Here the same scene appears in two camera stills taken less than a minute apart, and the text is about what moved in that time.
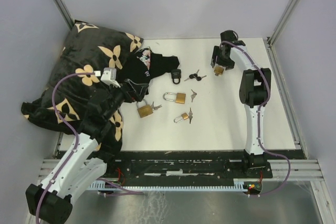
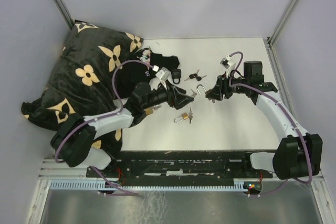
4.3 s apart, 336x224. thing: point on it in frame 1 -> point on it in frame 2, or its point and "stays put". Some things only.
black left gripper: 137,90 -> 177,100
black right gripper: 229,64 -> 222,83
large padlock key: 155,108 stays put
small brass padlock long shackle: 180,118 stays put
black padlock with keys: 176,75 stays put
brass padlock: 218,70 -> 206,92
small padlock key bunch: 190,115 stays put
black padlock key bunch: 195,76 stays put
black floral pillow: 85,95 stays put
